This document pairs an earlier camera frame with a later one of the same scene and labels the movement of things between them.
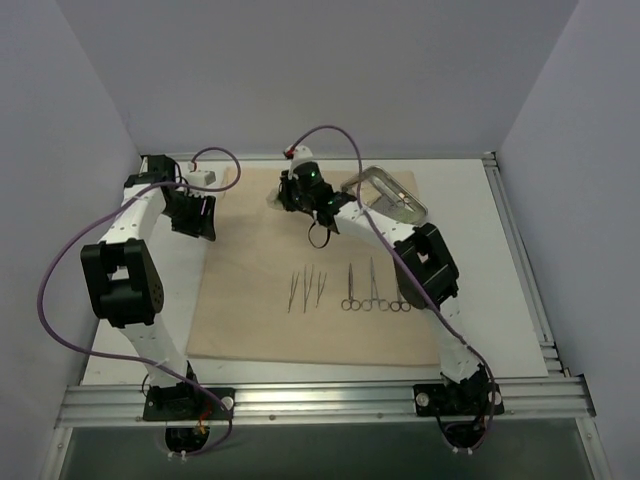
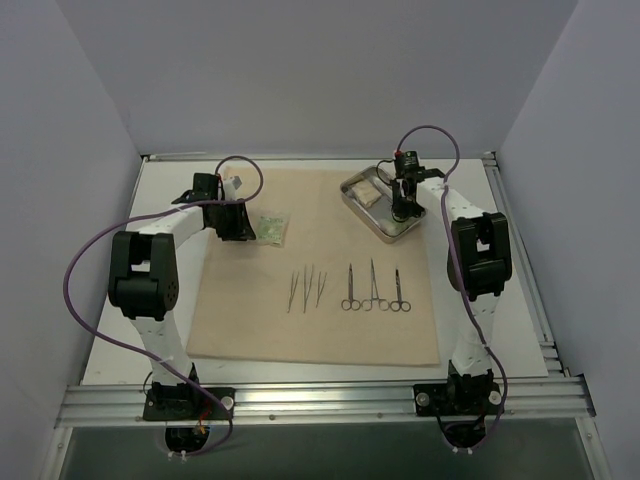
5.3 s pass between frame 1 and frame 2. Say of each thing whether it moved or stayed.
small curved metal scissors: stayed
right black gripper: moved
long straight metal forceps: stayed
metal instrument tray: stayed
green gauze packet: moved
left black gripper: moved
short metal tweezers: stayed
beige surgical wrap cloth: stayed
